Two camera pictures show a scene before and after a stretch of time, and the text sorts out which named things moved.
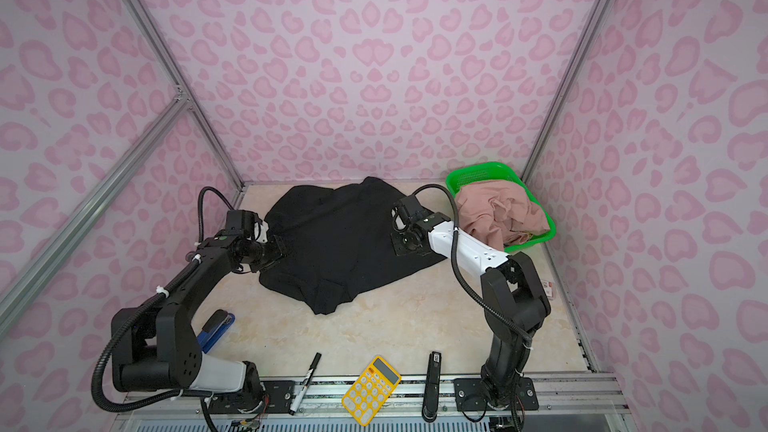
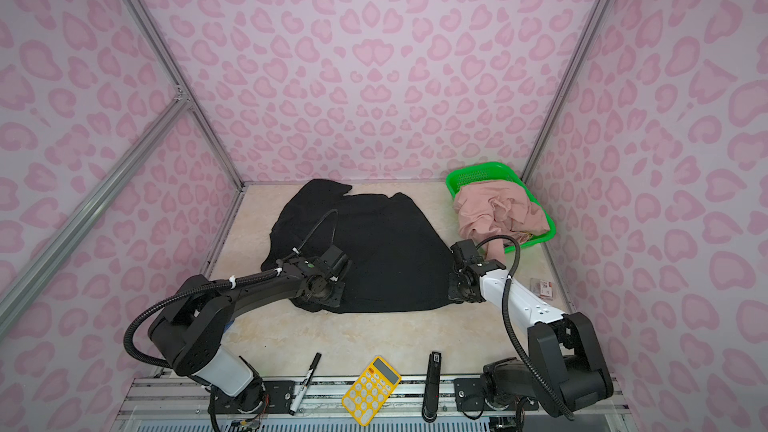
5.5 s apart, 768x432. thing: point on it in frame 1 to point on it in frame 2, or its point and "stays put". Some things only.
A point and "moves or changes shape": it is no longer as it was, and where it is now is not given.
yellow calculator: x=371 y=390 stays put
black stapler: x=431 y=396 stays put
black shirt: x=338 y=242 moves or changes shape
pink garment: x=499 y=213 stays put
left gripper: x=277 y=252 to x=338 y=299
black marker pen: x=305 y=384 stays put
